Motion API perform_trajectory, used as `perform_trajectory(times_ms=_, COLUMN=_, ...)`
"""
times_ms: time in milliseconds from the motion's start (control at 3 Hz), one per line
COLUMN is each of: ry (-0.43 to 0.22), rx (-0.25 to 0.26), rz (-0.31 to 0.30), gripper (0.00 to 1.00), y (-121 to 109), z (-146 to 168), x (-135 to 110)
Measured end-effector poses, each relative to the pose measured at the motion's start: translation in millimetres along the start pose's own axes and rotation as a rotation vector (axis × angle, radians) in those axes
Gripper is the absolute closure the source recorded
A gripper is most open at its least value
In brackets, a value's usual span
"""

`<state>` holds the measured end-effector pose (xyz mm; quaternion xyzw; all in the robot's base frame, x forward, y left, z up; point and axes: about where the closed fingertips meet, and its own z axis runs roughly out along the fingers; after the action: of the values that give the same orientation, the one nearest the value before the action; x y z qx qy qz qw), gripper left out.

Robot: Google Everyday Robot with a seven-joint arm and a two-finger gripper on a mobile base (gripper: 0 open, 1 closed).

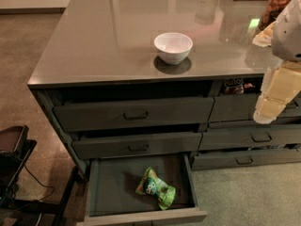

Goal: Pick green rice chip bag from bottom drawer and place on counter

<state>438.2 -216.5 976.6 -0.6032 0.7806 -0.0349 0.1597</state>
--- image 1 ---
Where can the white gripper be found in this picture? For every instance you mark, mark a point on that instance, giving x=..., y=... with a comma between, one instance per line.
x=288, y=37

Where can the green rice chip bag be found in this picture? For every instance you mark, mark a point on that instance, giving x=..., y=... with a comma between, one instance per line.
x=152, y=185

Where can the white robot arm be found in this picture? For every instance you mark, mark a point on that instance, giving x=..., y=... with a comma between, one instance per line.
x=286, y=33

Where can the middle right drawer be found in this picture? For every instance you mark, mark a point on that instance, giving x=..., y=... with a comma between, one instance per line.
x=250, y=137

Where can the top left drawer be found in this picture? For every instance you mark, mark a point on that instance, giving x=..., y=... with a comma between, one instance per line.
x=135, y=113

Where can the grey drawer cabinet island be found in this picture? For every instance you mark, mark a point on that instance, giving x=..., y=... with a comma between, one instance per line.
x=103, y=51

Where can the open bottom left drawer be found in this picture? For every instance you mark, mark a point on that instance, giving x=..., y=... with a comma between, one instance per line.
x=112, y=201

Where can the middle left drawer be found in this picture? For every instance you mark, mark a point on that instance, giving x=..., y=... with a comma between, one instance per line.
x=101, y=147

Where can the glass jar of snacks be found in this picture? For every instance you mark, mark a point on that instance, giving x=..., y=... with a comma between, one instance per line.
x=272, y=10

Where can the white ceramic bowl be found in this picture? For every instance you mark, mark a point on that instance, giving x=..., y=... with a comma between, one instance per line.
x=173, y=47

